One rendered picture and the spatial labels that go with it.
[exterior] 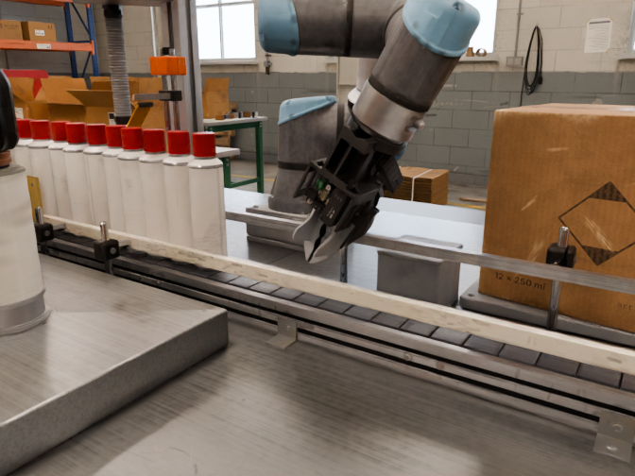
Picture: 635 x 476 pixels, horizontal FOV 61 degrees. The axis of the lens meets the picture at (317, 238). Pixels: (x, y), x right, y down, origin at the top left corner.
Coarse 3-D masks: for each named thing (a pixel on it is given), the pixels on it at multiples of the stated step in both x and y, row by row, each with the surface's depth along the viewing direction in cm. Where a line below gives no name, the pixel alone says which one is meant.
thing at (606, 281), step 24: (240, 216) 83; (264, 216) 81; (360, 240) 72; (384, 240) 70; (408, 240) 69; (480, 264) 64; (504, 264) 62; (528, 264) 61; (552, 264) 60; (600, 288) 57; (624, 288) 56
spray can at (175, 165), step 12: (168, 132) 80; (180, 132) 80; (168, 144) 81; (180, 144) 80; (168, 156) 82; (180, 156) 81; (192, 156) 82; (168, 168) 81; (180, 168) 80; (168, 180) 81; (180, 180) 81; (168, 192) 82; (180, 192) 81; (168, 204) 83; (180, 204) 82; (168, 216) 83; (180, 216) 82; (168, 228) 84; (180, 228) 83; (180, 240) 83; (192, 240) 84; (180, 264) 85
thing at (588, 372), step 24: (72, 240) 98; (168, 264) 85; (192, 264) 85; (264, 288) 75; (288, 288) 75; (336, 312) 68; (360, 312) 68; (432, 336) 62; (456, 336) 62; (480, 336) 62; (528, 360) 56; (552, 360) 56; (624, 384) 52
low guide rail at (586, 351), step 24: (48, 216) 100; (120, 240) 89; (144, 240) 86; (216, 264) 78; (240, 264) 75; (312, 288) 69; (336, 288) 67; (360, 288) 66; (384, 312) 64; (408, 312) 62; (432, 312) 61; (456, 312) 60; (504, 336) 57; (528, 336) 55; (552, 336) 54; (576, 360) 53; (600, 360) 52; (624, 360) 51
